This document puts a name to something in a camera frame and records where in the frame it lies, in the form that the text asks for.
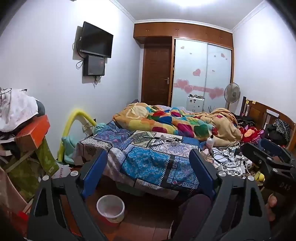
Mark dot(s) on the wardrobe with heart stickers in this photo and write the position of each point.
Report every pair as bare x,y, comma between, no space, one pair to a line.
201,69

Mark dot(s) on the white plastic bin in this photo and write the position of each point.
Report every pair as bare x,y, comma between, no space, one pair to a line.
111,213

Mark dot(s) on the person's right hand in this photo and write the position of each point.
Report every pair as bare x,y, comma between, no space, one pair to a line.
271,204

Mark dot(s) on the green patterned bag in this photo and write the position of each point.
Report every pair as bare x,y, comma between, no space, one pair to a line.
22,176

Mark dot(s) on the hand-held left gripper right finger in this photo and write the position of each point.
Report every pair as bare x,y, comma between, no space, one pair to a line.
201,169

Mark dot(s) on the red plush toy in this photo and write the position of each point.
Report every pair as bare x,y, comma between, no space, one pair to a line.
251,134

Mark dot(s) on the wall-mounted black television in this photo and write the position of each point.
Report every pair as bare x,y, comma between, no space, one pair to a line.
97,40

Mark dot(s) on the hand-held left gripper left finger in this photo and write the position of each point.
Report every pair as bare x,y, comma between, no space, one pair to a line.
94,171

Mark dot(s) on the brown wooden door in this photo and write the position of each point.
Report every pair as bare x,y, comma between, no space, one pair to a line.
157,74

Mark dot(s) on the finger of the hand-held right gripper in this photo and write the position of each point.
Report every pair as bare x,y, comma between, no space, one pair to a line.
277,149
261,157

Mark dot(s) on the small black wall monitor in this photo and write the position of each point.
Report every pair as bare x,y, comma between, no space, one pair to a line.
94,66

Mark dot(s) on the grey-green cushion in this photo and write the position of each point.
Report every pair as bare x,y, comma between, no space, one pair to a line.
41,107

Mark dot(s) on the person's leg dark pants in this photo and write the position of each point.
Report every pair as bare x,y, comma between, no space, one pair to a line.
192,215

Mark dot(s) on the colourful patterned blanket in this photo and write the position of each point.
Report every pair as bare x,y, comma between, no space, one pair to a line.
175,122

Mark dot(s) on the black patterned cloth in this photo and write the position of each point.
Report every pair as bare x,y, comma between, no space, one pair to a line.
278,131

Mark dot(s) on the wooden headboard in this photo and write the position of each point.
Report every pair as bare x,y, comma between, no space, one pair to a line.
256,111

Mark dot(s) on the white round gadget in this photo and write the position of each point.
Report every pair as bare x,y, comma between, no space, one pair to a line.
163,137

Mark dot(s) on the silver tube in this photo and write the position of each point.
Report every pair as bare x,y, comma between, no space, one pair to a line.
156,143

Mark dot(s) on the orange box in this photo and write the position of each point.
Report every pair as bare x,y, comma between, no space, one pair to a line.
32,134

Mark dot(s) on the yellow toy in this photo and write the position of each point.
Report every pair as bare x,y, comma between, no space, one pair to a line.
259,176

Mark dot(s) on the green patterned box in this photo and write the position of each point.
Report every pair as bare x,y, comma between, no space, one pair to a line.
47,157

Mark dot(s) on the teal cloth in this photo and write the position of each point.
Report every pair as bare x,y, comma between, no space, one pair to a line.
69,148

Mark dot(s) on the white box with gadgets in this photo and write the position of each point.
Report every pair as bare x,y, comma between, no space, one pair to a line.
195,104

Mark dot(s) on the white cloth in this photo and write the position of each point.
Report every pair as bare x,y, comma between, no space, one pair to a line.
16,109

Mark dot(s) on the yellow foam tube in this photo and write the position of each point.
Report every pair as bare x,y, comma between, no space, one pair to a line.
69,120

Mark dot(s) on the standing fan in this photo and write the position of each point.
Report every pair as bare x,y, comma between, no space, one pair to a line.
232,92

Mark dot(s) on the white cardboard box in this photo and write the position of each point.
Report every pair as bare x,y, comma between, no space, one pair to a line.
63,171

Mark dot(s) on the wooden overhead cabinet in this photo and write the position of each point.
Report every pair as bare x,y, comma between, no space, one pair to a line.
185,30

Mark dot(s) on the white squeeze bottle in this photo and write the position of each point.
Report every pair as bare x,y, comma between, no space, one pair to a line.
209,142

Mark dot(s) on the patchwork bedsheet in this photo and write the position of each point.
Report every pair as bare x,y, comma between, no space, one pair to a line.
143,160

